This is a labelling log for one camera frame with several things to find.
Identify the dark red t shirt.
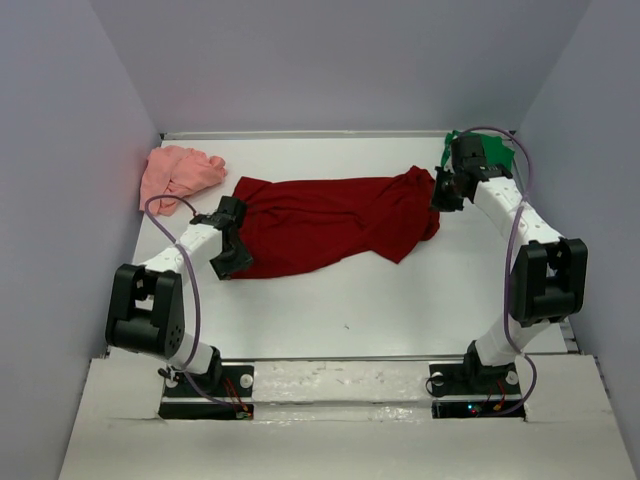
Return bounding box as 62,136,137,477
233,166,440,279

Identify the pink t shirt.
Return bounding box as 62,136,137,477
139,145,227,211

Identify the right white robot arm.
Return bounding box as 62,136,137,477
430,132,588,397

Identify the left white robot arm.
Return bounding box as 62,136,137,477
105,196,253,395

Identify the folded green t shirt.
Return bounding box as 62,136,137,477
440,130,515,171

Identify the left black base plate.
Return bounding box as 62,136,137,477
158,362,255,421

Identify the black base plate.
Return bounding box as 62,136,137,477
158,362,255,421
425,363,526,420

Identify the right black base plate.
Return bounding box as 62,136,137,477
425,363,526,420

